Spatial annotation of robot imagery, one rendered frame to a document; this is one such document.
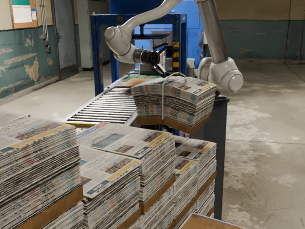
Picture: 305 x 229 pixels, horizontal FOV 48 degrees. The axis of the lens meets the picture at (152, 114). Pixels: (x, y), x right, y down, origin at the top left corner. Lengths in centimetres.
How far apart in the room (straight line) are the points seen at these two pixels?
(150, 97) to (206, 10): 59
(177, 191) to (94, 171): 56
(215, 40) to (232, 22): 890
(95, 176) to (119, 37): 96
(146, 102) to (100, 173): 83
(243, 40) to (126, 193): 1000
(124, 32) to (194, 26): 397
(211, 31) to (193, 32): 380
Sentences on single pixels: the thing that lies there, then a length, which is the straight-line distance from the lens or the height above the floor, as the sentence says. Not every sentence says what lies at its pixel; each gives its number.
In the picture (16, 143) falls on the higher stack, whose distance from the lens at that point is 83.
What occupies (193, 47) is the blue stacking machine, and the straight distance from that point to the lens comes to 586.
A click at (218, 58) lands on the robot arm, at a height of 130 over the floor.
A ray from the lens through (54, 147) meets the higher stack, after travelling 87.
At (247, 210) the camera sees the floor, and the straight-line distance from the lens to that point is 300.
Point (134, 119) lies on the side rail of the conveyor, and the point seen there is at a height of 80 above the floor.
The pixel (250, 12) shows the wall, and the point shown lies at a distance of 1098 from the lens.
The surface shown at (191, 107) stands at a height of 110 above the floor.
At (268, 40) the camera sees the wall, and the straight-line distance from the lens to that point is 1106.
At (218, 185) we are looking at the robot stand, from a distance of 258.
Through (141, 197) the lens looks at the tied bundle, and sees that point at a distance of 131.
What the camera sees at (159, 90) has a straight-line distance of 183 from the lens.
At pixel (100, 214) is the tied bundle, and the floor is 97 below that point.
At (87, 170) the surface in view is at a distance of 117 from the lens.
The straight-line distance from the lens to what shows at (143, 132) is 148.
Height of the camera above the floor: 157
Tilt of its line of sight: 17 degrees down
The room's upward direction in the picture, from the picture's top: 1 degrees counter-clockwise
